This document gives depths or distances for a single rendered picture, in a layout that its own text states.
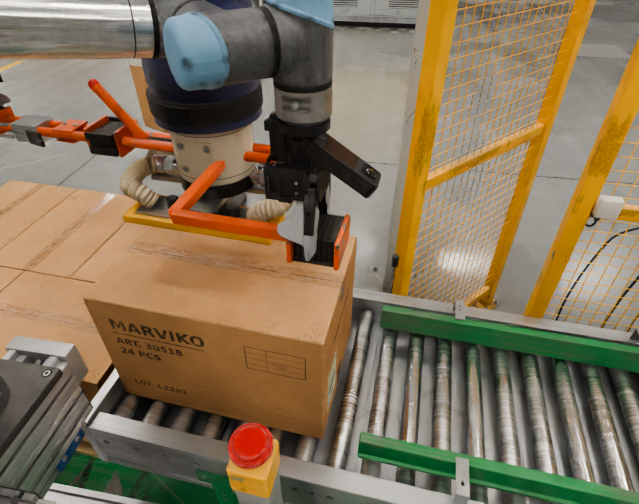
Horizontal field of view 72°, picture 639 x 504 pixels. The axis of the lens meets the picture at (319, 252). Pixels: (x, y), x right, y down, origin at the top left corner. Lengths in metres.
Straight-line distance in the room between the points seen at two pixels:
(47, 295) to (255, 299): 1.04
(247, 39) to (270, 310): 0.67
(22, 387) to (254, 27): 0.71
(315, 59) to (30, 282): 1.65
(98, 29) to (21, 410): 0.61
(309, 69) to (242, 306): 0.64
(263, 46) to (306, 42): 0.05
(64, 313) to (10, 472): 0.90
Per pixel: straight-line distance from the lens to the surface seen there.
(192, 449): 1.28
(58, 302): 1.88
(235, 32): 0.52
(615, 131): 1.38
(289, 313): 1.03
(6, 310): 1.95
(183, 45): 0.51
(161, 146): 1.04
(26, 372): 0.97
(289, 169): 0.62
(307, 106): 0.57
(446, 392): 1.43
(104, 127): 1.15
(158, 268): 1.22
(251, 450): 0.75
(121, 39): 0.62
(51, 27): 0.61
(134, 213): 1.05
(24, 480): 1.04
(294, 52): 0.54
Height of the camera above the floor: 1.70
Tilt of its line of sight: 39 degrees down
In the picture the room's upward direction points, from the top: straight up
